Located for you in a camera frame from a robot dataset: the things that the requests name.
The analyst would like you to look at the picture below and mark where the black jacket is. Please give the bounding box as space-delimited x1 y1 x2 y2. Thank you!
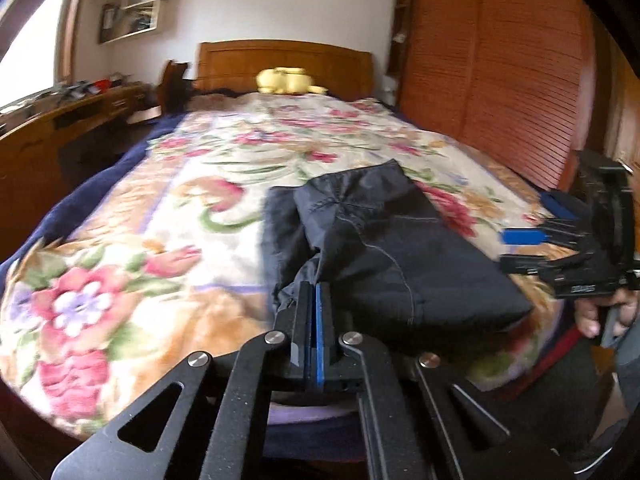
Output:
262 160 532 341

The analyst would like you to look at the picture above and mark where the person's right hand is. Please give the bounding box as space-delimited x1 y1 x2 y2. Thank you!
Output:
574 288 638 339

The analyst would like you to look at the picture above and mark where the floral bed blanket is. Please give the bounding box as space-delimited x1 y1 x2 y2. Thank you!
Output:
1 93 547 438

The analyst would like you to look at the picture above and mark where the wooden louvered wardrobe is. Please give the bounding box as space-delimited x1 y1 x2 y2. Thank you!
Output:
397 0 596 191

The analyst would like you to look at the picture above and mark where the wooden headboard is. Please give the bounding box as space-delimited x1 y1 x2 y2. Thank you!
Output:
194 39 376 102

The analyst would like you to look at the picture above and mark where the navy blue bedsheet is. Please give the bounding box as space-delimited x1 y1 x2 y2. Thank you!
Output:
1 113 186 289

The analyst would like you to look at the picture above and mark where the yellow plush toy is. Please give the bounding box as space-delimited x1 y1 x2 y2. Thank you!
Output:
256 67 328 96

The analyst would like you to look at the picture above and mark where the long wooden desk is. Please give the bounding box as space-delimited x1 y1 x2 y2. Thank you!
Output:
0 82 150 259

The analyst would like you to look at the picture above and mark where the wooden chair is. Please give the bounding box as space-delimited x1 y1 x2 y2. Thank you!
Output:
156 60 191 115

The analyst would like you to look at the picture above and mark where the window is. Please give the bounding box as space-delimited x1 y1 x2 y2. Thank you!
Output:
0 0 64 106

